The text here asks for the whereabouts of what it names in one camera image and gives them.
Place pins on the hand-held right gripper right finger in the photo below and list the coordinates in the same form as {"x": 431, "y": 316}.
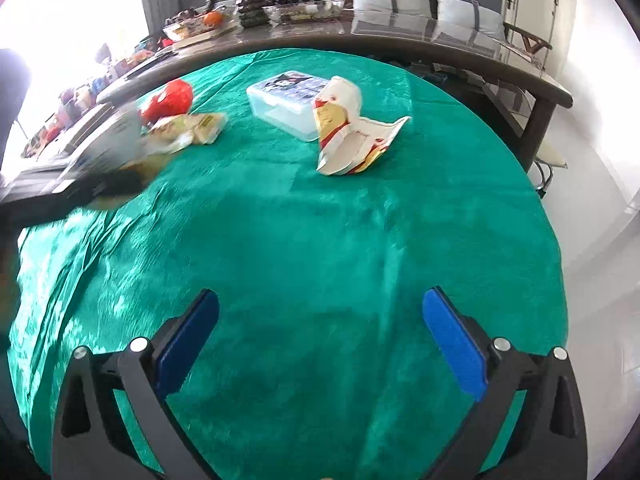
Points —
{"x": 455, "y": 345}

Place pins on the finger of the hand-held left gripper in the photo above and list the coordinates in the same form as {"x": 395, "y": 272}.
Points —
{"x": 110, "y": 145}

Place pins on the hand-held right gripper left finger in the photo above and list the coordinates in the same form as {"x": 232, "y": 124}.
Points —
{"x": 187, "y": 340}

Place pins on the red snack wrapper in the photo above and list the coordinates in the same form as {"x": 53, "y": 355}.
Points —
{"x": 170, "y": 97}

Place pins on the yellow snack packet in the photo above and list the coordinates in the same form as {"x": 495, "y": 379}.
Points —
{"x": 195, "y": 127}

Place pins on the clear plastic box printed lid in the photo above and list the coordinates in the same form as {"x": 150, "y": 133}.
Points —
{"x": 280, "y": 105}

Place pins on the white red packet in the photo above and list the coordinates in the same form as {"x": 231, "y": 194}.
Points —
{"x": 345, "y": 135}

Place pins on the brown side bench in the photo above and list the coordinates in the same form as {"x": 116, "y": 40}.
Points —
{"x": 65, "y": 137}

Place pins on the row of bottles and jars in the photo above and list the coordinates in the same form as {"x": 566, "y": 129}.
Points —
{"x": 85, "y": 95}

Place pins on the fruit tray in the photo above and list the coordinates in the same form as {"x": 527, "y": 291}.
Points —
{"x": 200, "y": 27}

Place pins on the round green-clothed table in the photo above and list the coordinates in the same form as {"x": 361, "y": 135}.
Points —
{"x": 310, "y": 240}

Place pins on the orange fruit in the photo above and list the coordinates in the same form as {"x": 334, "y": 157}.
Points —
{"x": 212, "y": 19}

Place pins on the round stool on wheels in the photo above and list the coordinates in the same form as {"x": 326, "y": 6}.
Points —
{"x": 550, "y": 155}

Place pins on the glass bowl of dark fruit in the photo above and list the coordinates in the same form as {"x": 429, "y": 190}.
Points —
{"x": 300, "y": 7}

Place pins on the brown glass-topped coffee table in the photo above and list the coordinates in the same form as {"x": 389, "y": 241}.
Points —
{"x": 400, "y": 35}

